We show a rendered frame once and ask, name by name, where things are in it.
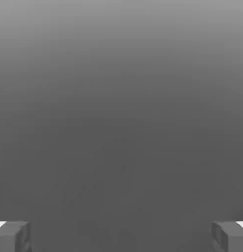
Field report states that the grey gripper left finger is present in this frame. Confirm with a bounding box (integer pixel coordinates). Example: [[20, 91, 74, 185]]
[[0, 220, 33, 252]]

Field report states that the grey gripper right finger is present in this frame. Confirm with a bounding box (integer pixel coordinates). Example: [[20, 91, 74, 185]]
[[210, 220, 243, 252]]

